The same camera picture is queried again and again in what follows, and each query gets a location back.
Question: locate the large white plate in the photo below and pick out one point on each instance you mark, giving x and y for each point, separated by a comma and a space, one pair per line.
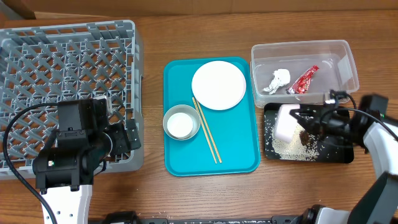
218, 85

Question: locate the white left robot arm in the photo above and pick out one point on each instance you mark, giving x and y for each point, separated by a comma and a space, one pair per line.
65, 173

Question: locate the white tissue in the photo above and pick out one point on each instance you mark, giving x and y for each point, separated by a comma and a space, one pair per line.
281, 78

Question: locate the grey dish rack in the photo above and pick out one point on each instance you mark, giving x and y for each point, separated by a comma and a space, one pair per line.
41, 66

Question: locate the wooden chopstick right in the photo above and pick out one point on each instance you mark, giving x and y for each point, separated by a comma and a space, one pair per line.
215, 149

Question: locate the red snack wrapper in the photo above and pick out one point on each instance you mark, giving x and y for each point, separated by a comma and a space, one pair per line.
301, 85

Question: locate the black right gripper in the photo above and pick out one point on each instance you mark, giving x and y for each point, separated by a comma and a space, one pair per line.
314, 123

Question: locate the teal serving tray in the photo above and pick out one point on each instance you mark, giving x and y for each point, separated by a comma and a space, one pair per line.
234, 130

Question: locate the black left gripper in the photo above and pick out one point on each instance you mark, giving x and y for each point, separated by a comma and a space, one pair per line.
123, 145

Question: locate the brown food scrap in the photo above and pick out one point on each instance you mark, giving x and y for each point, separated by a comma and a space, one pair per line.
306, 138

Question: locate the clear plastic waste bin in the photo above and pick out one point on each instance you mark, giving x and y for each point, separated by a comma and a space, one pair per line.
334, 59

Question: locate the white paper cup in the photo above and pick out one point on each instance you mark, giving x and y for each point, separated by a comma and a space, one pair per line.
179, 125

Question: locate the wooden chopstick left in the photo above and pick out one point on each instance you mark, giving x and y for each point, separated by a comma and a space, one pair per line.
204, 129

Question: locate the grey bowl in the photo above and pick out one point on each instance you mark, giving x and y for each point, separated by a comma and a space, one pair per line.
183, 109

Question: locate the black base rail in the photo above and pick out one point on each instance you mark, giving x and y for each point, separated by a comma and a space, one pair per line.
132, 217

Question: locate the black waste tray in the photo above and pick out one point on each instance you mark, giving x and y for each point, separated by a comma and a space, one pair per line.
337, 151

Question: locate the wooden chopstick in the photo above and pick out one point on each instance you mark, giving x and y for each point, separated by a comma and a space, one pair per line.
204, 129
215, 149

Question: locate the pink bowl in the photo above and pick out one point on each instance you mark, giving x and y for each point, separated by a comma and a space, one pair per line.
285, 124

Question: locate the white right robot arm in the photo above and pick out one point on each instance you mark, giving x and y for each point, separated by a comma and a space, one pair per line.
377, 134

